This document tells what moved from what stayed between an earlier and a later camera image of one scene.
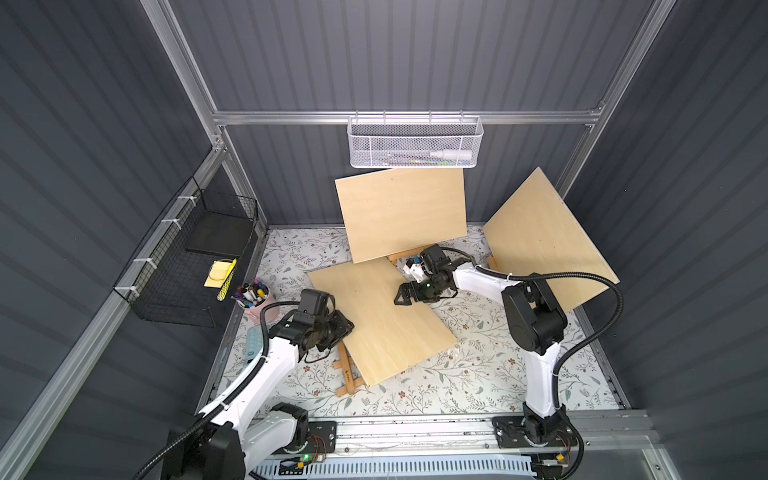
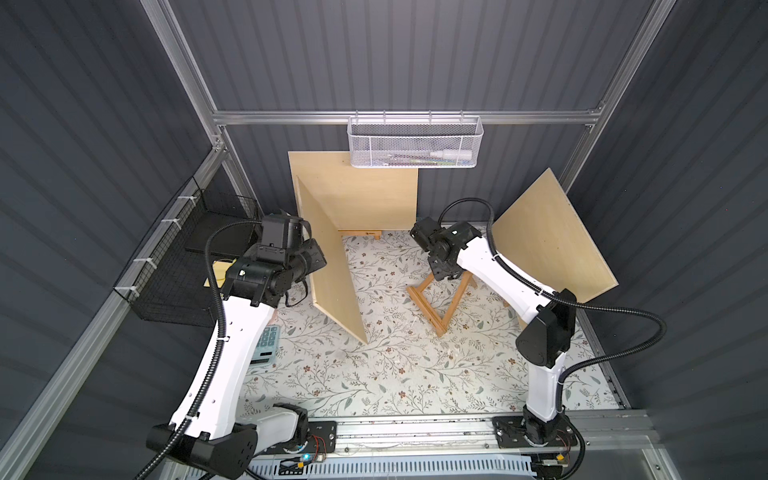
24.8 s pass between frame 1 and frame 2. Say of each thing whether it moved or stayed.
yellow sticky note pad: stayed
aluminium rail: stayed
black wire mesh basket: stayed
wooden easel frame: moved
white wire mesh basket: stayed
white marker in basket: stayed
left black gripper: moved
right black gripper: moved
